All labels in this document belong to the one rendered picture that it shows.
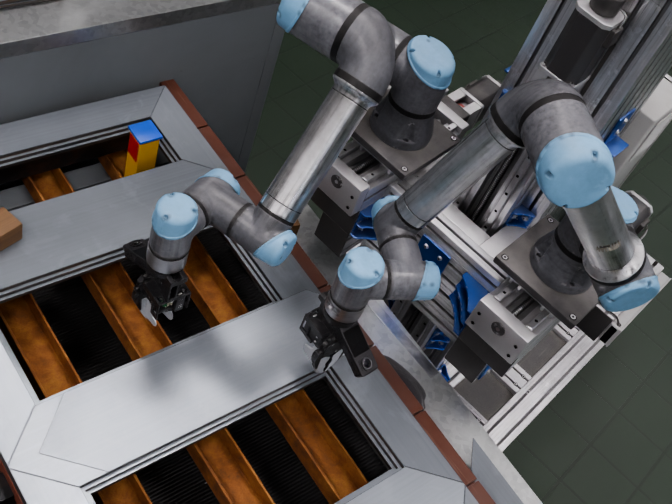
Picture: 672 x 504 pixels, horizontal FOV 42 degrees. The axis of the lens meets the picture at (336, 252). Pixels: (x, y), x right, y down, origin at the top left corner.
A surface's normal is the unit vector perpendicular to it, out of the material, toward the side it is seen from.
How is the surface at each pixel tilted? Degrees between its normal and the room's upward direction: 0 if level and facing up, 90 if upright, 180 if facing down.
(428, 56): 8
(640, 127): 90
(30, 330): 0
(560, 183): 84
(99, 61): 90
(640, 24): 90
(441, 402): 0
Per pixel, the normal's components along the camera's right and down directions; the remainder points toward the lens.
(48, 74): 0.57, 0.73
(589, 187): 0.10, 0.72
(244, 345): 0.27, -0.61
